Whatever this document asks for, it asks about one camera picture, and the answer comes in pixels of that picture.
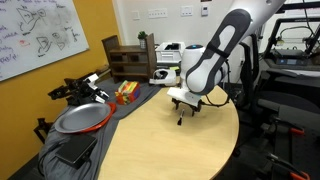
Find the dark wooden shelf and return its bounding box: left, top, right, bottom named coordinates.
left=101, top=33, right=158, bottom=84

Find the white wall switch plate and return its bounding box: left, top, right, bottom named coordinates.
left=147, top=7, right=168, bottom=19
left=180, top=5, right=194, bottom=17

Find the grey table cloth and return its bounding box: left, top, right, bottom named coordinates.
left=38, top=76, right=164, bottom=180

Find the white thermostat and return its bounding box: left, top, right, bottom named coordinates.
left=200, top=4, right=210, bottom=17

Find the black swivel chair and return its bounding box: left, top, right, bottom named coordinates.
left=238, top=33, right=320, bottom=134

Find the black 3D printer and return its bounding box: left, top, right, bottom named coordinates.
left=263, top=16, right=320, bottom=73

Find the small flat black box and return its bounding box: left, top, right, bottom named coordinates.
left=54, top=133, right=98, bottom=170

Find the wall whiteboard with writing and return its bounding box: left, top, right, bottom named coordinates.
left=0, top=0, right=90, bottom=83

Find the red round plate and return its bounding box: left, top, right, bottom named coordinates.
left=79, top=101, right=118, bottom=134

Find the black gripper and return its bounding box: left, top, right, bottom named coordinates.
left=171, top=97, right=203, bottom=118

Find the white VR headset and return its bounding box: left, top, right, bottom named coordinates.
left=148, top=68, right=178, bottom=87

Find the small green potted plant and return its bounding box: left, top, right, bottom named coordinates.
left=137, top=30, right=149, bottom=50

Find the black and white spare gripper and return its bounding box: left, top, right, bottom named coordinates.
left=47, top=73, right=110, bottom=107

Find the orange handled clamp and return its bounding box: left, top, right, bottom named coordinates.
left=266, top=153, right=311, bottom=180
left=288, top=126, right=306, bottom=136

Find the red box of coloured blocks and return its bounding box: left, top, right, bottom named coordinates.
left=114, top=79, right=141, bottom=106

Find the black and white marker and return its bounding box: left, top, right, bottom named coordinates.
left=176, top=109, right=186, bottom=127

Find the grey round plate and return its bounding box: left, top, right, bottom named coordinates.
left=54, top=102, right=113, bottom=134

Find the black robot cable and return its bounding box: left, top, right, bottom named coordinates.
left=203, top=58, right=231, bottom=108

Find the white printer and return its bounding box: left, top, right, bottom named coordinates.
left=155, top=41, right=186, bottom=69

